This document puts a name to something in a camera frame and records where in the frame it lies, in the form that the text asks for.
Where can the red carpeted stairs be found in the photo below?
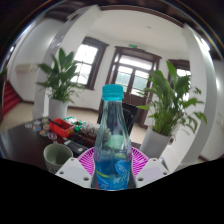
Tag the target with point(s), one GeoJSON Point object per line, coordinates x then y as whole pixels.
{"type": "Point", "coordinates": [10, 98]}

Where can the clear bottle with cyan cap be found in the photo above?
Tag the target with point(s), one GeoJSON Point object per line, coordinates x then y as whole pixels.
{"type": "Point", "coordinates": [112, 160]}

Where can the small potted plant, white pot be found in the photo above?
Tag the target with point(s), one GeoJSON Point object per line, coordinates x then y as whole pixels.
{"type": "Point", "coordinates": [60, 80]}

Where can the large potted plant, white pot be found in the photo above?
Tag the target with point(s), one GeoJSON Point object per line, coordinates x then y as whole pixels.
{"type": "Point", "coordinates": [173, 103]}

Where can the brown-framed window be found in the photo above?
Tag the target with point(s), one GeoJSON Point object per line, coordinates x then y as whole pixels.
{"type": "Point", "coordinates": [86, 60]}
{"type": "Point", "coordinates": [183, 71]}

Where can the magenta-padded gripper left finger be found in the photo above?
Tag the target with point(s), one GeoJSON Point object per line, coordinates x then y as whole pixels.
{"type": "Point", "coordinates": [75, 173]}

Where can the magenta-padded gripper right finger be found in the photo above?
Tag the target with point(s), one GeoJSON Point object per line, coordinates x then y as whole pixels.
{"type": "Point", "coordinates": [151, 171]}

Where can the green exit sign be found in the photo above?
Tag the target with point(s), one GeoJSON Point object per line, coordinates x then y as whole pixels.
{"type": "Point", "coordinates": [133, 46]}

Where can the grey patterned ceramic mug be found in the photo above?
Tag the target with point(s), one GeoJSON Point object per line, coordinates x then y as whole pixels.
{"type": "Point", "coordinates": [56, 156]}

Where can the brown wooden tray with cups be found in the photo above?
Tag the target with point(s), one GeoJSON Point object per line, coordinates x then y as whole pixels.
{"type": "Point", "coordinates": [86, 133]}

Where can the black chair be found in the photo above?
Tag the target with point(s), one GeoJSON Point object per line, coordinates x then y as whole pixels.
{"type": "Point", "coordinates": [133, 115]}

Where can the white wall unit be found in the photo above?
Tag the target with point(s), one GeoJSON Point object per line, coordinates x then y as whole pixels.
{"type": "Point", "coordinates": [26, 68]}

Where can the brown wooden double door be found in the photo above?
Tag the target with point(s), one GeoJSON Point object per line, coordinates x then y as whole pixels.
{"type": "Point", "coordinates": [133, 71]}

